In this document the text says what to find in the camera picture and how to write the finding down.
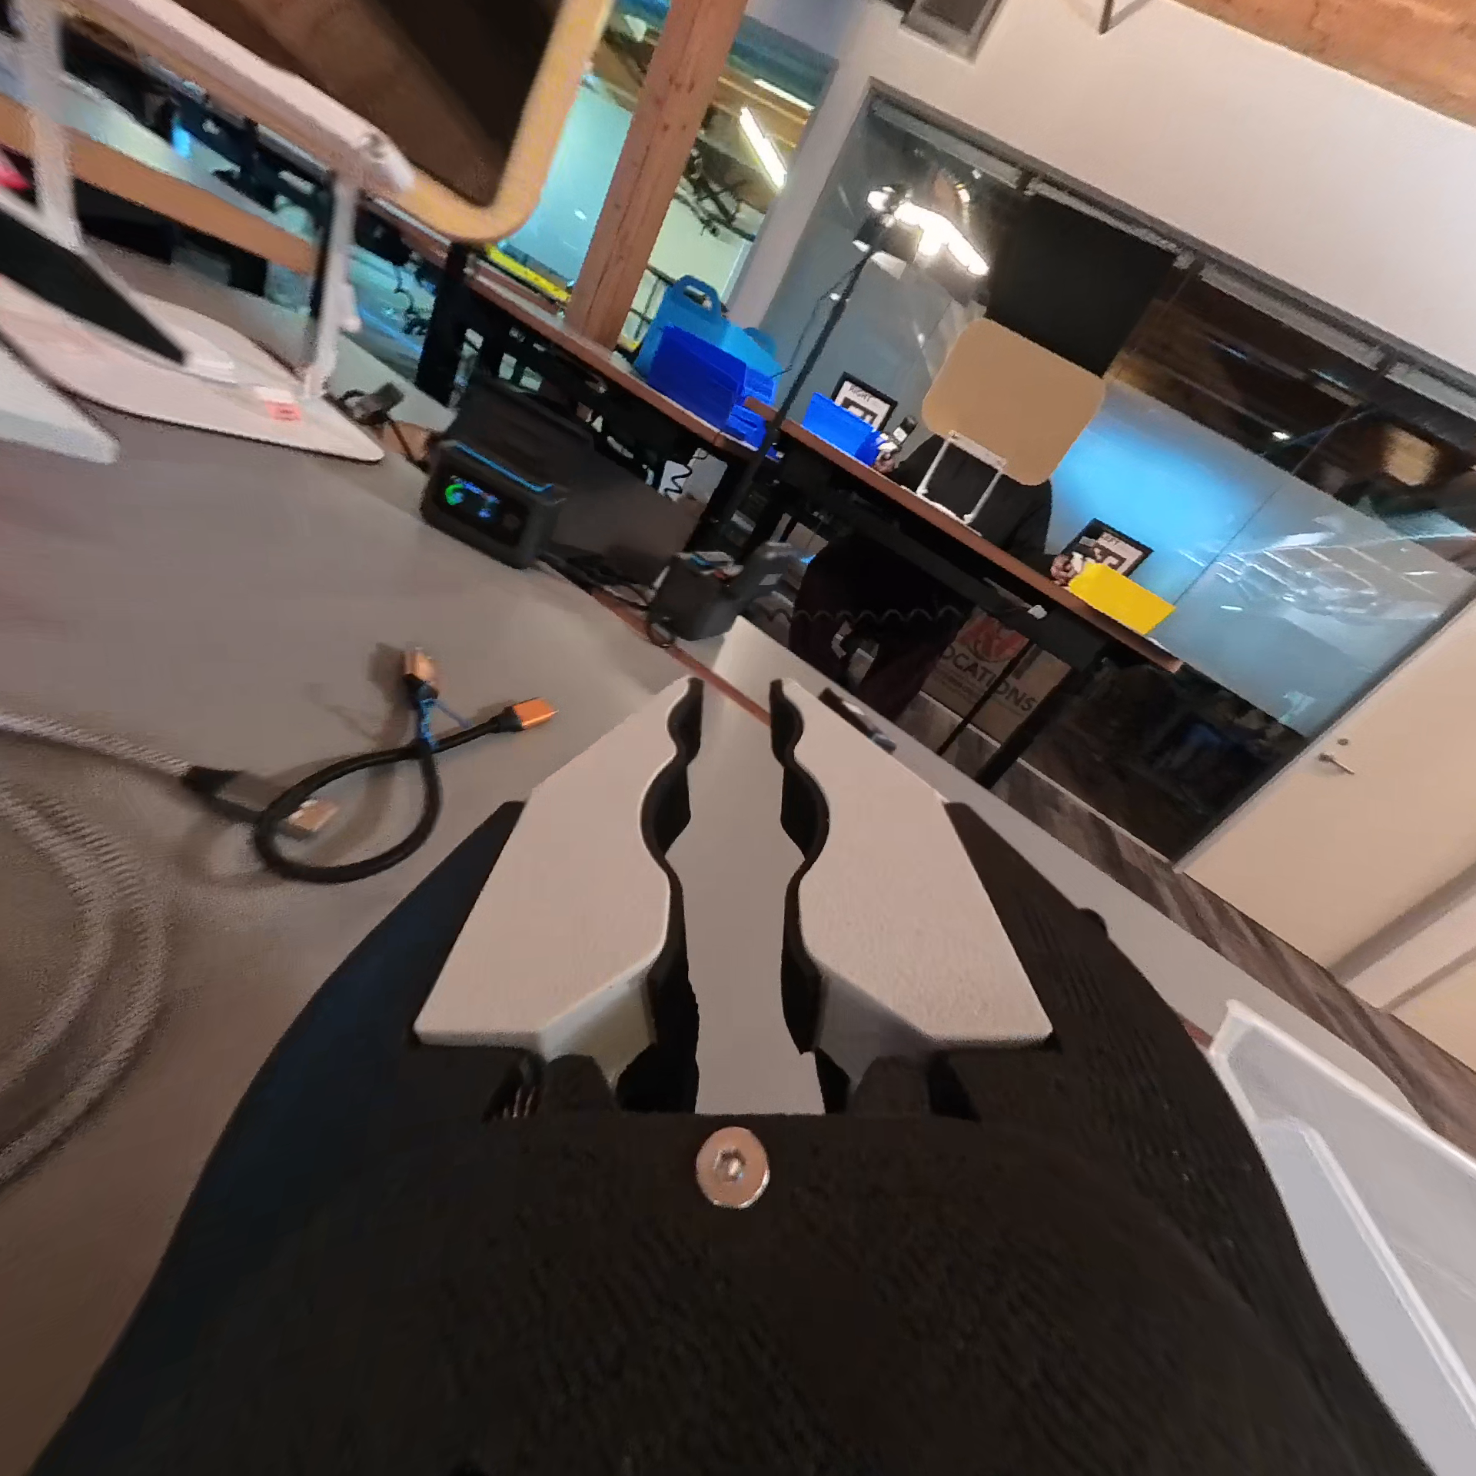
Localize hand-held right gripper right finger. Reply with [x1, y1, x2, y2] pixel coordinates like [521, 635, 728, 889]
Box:
[765, 676, 1057, 1116]

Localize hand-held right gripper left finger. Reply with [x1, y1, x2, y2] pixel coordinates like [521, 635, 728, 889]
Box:
[416, 676, 705, 1116]

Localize black cable with orange plugs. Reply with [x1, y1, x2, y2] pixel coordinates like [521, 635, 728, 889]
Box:
[252, 647, 561, 889]

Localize printed cardboard box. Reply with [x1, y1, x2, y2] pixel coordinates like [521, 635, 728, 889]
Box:
[923, 631, 1081, 757]

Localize long wood edged table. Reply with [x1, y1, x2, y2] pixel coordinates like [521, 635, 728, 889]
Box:
[416, 229, 1180, 789]

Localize black battery charger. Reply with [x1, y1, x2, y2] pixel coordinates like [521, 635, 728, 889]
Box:
[652, 542, 803, 638]

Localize yellow plastic bin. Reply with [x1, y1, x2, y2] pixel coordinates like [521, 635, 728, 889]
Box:
[1065, 559, 1174, 638]

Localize black power station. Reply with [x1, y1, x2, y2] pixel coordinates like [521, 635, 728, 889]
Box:
[423, 436, 570, 571]

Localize black framed printed tag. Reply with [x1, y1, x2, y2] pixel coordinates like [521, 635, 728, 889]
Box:
[1062, 522, 1158, 580]
[829, 372, 903, 436]

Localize white door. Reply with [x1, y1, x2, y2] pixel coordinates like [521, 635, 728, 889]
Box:
[1180, 638, 1476, 969]

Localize blue plastic bin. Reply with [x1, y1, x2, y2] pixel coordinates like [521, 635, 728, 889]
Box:
[803, 390, 892, 466]

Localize blue plastic toolbox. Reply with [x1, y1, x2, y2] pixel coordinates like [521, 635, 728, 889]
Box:
[632, 273, 787, 426]

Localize white plastic bin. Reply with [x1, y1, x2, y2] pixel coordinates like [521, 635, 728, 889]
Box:
[1207, 999, 1476, 1476]

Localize white stand base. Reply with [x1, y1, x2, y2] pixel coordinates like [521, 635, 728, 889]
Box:
[0, 0, 623, 466]

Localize black flat panel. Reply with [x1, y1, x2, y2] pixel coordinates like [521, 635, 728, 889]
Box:
[0, 205, 188, 372]

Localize grey braided cable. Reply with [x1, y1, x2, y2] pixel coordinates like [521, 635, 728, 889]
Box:
[0, 705, 346, 1188]

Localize wooden post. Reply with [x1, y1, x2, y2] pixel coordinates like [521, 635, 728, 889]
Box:
[561, 0, 754, 346]

